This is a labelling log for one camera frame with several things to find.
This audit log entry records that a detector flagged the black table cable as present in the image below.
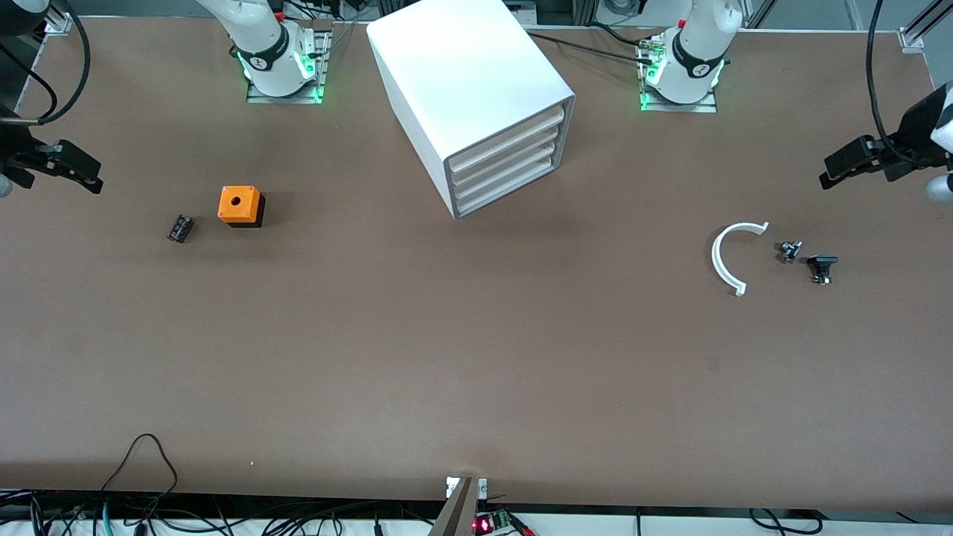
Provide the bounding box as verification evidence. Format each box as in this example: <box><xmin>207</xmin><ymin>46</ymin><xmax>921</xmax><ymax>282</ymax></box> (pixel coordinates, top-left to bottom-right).
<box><xmin>525</xmin><ymin>30</ymin><xmax>656</xmax><ymax>68</ymax></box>

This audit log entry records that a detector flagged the white metal bracket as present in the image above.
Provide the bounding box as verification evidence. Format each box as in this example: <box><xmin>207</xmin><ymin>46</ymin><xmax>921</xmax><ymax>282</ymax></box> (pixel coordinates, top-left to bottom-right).
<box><xmin>445</xmin><ymin>476</ymin><xmax>488</xmax><ymax>500</ymax></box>

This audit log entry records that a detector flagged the black looped cable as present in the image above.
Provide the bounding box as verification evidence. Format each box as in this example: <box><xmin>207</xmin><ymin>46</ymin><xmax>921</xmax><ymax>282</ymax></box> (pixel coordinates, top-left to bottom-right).
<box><xmin>101</xmin><ymin>434</ymin><xmax>179</xmax><ymax>514</ymax></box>

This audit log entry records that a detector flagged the white curved plastic bracket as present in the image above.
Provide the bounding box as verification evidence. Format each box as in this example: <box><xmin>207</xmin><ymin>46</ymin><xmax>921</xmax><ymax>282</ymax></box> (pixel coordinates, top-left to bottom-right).
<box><xmin>711</xmin><ymin>221</ymin><xmax>770</xmax><ymax>297</ymax></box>

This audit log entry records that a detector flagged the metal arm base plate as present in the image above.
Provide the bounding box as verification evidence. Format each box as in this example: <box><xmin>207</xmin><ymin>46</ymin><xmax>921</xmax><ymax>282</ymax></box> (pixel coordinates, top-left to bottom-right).
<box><xmin>638</xmin><ymin>37</ymin><xmax>719</xmax><ymax>114</ymax></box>
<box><xmin>246</xmin><ymin>30</ymin><xmax>332</xmax><ymax>105</ymax></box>

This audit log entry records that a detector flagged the circuit board red LED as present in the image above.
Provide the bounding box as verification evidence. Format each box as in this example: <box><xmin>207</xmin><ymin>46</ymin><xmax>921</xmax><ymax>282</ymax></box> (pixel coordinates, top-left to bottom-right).
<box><xmin>473</xmin><ymin>510</ymin><xmax>535</xmax><ymax>536</ymax></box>

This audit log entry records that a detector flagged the grey metal post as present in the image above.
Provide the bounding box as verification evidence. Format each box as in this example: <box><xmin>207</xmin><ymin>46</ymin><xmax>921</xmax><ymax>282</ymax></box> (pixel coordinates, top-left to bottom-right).
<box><xmin>428</xmin><ymin>476</ymin><xmax>477</xmax><ymax>536</ymax></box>

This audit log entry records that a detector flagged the orange button enclosure box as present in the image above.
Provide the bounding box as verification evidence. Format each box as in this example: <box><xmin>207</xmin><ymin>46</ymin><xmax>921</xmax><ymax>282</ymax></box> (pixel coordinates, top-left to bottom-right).
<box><xmin>217</xmin><ymin>185</ymin><xmax>266</xmax><ymax>229</ymax></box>

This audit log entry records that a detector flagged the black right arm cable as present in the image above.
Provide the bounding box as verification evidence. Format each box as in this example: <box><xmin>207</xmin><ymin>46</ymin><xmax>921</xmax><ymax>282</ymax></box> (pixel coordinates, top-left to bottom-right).
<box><xmin>0</xmin><ymin>0</ymin><xmax>92</xmax><ymax>126</ymax></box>

